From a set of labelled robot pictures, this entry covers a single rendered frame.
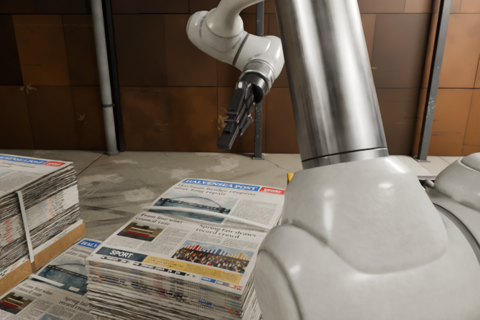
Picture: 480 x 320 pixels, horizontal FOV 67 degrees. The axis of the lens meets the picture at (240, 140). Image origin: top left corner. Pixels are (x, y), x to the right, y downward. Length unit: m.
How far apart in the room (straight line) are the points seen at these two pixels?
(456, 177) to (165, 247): 0.46
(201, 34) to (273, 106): 3.27
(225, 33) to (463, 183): 0.69
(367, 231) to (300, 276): 0.08
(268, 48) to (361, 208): 0.72
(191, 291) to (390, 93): 4.04
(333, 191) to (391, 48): 4.07
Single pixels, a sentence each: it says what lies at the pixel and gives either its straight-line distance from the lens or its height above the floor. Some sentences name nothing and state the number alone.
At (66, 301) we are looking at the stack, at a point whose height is 0.83.
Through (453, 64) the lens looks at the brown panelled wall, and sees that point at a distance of 4.70.
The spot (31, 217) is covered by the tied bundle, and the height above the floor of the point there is 0.98.
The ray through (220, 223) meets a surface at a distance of 0.74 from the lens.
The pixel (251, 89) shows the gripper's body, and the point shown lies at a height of 1.28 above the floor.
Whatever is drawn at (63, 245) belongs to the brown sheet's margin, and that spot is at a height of 0.85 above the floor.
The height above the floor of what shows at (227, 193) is 1.06.
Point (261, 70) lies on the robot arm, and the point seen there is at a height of 1.33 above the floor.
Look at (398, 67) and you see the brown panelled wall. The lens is 4.46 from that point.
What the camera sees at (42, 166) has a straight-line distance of 1.13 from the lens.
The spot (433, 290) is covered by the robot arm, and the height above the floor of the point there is 1.19.
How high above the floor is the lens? 1.43
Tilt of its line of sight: 17 degrees down
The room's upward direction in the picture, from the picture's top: straight up
